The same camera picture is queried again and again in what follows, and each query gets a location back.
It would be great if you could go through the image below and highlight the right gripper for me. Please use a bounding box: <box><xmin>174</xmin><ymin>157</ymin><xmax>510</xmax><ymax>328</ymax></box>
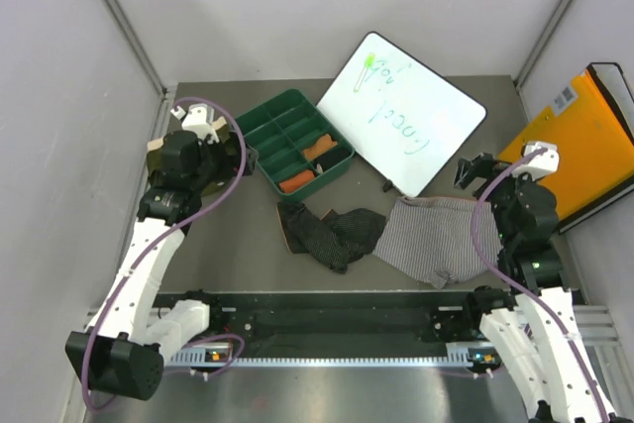
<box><xmin>454</xmin><ymin>152</ymin><xmax>540</xmax><ymax>244</ymax></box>

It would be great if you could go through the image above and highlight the green compartment tray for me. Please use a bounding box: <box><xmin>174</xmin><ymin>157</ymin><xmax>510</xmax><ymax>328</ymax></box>
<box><xmin>237</xmin><ymin>89</ymin><xmax>355</xmax><ymax>202</ymax></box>

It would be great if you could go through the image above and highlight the black dotted underwear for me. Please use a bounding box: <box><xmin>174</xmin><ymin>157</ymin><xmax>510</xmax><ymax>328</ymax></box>
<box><xmin>276</xmin><ymin>202</ymin><xmax>387</xmax><ymax>274</ymax></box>

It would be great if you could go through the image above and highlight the olive green underwear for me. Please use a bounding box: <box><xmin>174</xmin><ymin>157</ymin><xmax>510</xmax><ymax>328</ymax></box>
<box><xmin>146</xmin><ymin>113</ymin><xmax>241</xmax><ymax>196</ymax></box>

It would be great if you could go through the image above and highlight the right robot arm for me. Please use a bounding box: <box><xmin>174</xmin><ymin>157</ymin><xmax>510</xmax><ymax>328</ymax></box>
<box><xmin>455</xmin><ymin>147</ymin><xmax>621</xmax><ymax>422</ymax></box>

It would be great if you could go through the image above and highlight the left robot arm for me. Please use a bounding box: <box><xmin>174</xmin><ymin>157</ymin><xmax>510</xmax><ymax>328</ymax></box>
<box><xmin>65</xmin><ymin>131</ymin><xmax>244</xmax><ymax>409</ymax></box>

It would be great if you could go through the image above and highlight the grey striped underwear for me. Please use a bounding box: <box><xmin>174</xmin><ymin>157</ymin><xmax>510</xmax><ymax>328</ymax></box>
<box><xmin>373</xmin><ymin>197</ymin><xmax>488</xmax><ymax>289</ymax></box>

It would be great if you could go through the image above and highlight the white whiteboard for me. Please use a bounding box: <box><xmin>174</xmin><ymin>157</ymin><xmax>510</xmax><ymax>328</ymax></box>
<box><xmin>317</xmin><ymin>32</ymin><xmax>487</xmax><ymax>197</ymax></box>

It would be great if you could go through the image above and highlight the orange clipboard folder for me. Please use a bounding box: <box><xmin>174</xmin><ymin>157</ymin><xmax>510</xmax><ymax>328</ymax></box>
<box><xmin>499</xmin><ymin>62</ymin><xmax>633</xmax><ymax>234</ymax></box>

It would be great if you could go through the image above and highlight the orange rolled cloth front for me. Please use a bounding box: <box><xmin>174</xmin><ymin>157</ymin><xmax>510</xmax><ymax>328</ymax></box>
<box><xmin>278</xmin><ymin>169</ymin><xmax>315</xmax><ymax>194</ymax></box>

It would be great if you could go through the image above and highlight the orange rolled cloth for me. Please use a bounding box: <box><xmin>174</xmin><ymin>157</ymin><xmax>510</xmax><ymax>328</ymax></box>
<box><xmin>278</xmin><ymin>169</ymin><xmax>315</xmax><ymax>194</ymax></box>
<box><xmin>302</xmin><ymin>134</ymin><xmax>338</xmax><ymax>161</ymax></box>

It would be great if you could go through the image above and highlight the orange rolled cloth back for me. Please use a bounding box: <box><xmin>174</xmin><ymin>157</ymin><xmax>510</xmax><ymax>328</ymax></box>
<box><xmin>302</xmin><ymin>134</ymin><xmax>338</xmax><ymax>161</ymax></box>

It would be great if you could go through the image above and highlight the black rolled cloth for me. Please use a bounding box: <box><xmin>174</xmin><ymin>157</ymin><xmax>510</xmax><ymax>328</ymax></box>
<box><xmin>313</xmin><ymin>147</ymin><xmax>351</xmax><ymax>174</ymax></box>

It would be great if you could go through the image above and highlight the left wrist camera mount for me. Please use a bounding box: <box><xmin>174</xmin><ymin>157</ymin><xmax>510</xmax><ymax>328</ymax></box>
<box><xmin>170</xmin><ymin>103</ymin><xmax>227</xmax><ymax>144</ymax></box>

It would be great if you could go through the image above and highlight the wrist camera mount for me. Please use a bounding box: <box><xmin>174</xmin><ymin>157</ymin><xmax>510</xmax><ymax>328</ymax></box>
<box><xmin>511</xmin><ymin>141</ymin><xmax>560</xmax><ymax>181</ymax></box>
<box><xmin>170</xmin><ymin>103</ymin><xmax>227</xmax><ymax>144</ymax></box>

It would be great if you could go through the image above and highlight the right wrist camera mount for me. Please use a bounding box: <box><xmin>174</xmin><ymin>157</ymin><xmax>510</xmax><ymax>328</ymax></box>
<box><xmin>511</xmin><ymin>141</ymin><xmax>560</xmax><ymax>181</ymax></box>

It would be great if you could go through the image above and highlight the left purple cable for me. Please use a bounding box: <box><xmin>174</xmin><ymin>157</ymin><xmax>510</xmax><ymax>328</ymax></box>
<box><xmin>80</xmin><ymin>96</ymin><xmax>248</xmax><ymax>411</ymax></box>

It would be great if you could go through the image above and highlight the purple cable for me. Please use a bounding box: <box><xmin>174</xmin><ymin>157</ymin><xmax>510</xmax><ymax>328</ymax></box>
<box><xmin>470</xmin><ymin>147</ymin><xmax>610</xmax><ymax>423</ymax></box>
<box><xmin>80</xmin><ymin>96</ymin><xmax>248</xmax><ymax>411</ymax></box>

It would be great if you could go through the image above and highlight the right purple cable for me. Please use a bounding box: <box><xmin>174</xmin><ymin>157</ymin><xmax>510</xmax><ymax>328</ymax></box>
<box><xmin>470</xmin><ymin>147</ymin><xmax>610</xmax><ymax>423</ymax></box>

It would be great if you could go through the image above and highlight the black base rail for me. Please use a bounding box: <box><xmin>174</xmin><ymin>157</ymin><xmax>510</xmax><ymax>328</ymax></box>
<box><xmin>153</xmin><ymin>288</ymin><xmax>585</xmax><ymax>360</ymax></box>

